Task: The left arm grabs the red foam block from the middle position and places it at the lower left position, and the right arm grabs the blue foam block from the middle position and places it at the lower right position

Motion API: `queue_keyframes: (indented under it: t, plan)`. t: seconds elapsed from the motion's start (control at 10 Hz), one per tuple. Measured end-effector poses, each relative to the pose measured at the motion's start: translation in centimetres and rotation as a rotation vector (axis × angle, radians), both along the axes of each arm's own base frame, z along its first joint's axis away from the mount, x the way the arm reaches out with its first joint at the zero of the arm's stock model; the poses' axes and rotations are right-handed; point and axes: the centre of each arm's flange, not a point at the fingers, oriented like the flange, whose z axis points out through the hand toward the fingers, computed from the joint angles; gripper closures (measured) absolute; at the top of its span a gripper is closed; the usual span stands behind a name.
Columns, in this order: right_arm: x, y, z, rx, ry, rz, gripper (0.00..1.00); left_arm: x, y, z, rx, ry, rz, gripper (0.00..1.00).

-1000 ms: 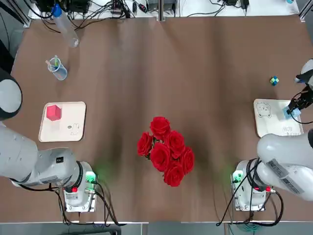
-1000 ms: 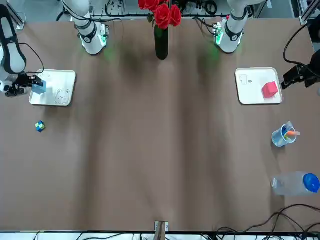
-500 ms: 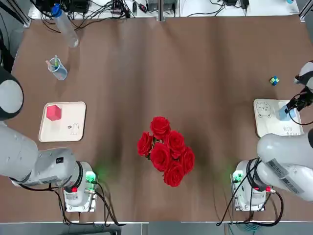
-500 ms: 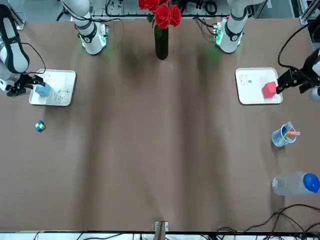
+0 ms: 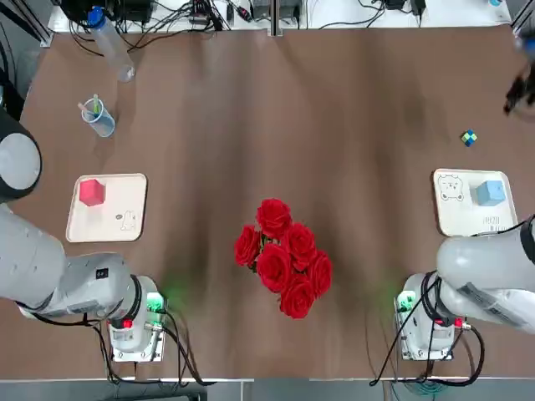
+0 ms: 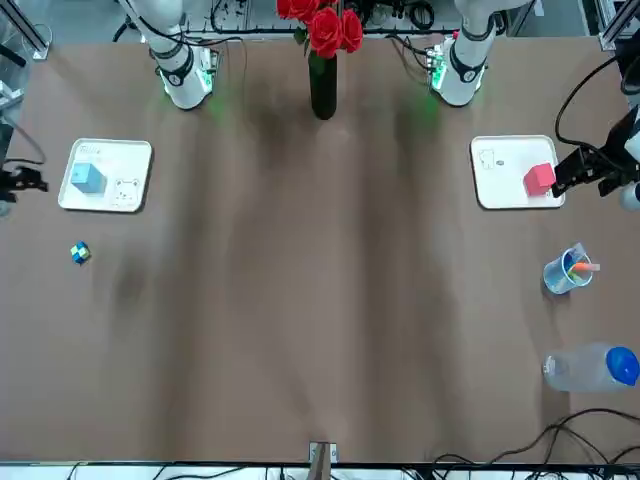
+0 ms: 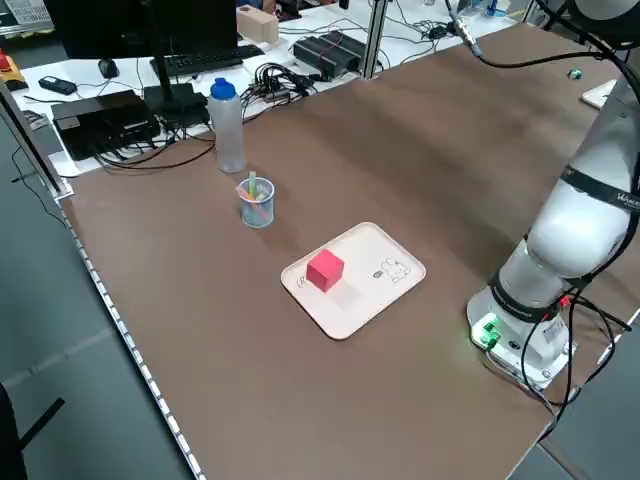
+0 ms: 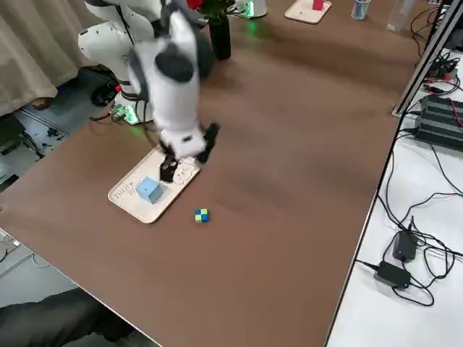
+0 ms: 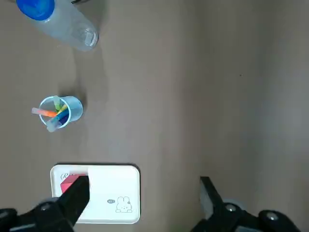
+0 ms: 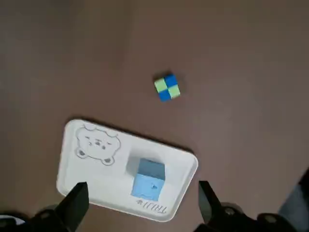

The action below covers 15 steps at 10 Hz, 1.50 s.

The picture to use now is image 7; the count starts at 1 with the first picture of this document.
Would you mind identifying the red foam block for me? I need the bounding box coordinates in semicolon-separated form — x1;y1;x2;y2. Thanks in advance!
305;248;345;293

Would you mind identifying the clear plastic cup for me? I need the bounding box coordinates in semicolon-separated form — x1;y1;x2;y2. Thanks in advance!
235;178;276;230

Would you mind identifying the cream tray with rabbit print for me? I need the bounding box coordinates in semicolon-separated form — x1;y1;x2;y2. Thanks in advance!
279;221;427;342

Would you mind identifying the clear bottle with blue cap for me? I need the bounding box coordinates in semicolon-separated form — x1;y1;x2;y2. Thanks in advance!
207;77;247;175

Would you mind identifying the black power supply unit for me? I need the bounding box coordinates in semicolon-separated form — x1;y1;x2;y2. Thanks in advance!
292;30;370;81

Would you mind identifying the black keyboard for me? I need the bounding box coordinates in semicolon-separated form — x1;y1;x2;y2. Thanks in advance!
149;44;266;79

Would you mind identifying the brown cardboard box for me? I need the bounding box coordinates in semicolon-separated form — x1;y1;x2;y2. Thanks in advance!
235;5;280;46

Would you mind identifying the black box device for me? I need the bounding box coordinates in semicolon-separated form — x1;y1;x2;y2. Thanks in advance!
51;89;162;162

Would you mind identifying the black computer monitor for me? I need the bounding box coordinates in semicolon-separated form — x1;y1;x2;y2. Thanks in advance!
49;0;238;117

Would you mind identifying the small flat black device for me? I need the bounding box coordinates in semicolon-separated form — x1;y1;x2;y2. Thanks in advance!
38;74;78;96

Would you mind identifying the cream tray with bear print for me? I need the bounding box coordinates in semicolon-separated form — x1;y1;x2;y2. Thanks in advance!
579;78;619;109

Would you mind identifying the red emergency stop button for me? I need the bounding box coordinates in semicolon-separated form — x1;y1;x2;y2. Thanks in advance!
0;49;24;84

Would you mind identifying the black cable hub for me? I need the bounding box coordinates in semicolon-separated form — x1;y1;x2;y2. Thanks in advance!
247;62;319;104

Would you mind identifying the silver aluminium post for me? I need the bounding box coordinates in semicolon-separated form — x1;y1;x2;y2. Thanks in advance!
0;82;75;201
360;0;389;80

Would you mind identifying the black cable with metal connector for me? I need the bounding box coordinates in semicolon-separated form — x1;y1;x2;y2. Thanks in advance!
443;0;626;70

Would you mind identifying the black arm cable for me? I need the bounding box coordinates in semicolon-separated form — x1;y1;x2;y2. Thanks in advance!
519;292;632;436

